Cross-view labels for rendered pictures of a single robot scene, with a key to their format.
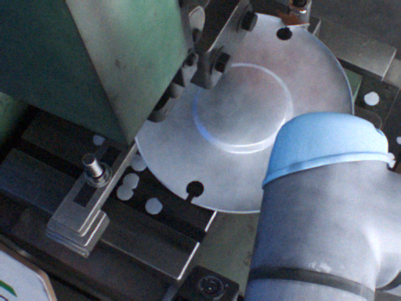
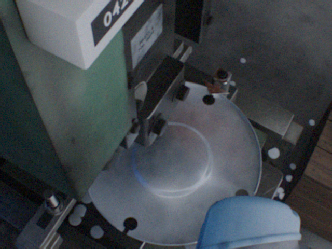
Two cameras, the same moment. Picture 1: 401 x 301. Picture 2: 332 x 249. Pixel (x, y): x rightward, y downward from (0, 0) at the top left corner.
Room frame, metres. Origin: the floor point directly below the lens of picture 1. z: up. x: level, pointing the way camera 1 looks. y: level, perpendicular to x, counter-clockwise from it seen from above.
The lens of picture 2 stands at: (0.06, 0.01, 1.49)
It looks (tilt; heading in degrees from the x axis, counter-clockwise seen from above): 62 degrees down; 2
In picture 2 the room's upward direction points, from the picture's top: 1 degrees clockwise
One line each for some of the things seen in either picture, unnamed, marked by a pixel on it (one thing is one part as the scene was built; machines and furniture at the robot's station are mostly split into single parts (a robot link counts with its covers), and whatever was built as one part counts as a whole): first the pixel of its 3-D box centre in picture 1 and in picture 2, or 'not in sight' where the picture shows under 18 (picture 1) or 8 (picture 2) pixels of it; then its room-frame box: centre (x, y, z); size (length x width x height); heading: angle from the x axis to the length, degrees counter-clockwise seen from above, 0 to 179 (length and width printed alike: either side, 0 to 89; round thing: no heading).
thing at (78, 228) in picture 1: (94, 179); (52, 209); (0.28, 0.20, 0.76); 0.17 x 0.06 x 0.10; 153
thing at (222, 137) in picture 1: (242, 106); (171, 157); (0.37, 0.01, 0.78); 0.29 x 0.29 x 0.01
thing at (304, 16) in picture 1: (298, 19); (220, 87); (0.53, -0.07, 0.75); 0.03 x 0.03 x 0.10; 63
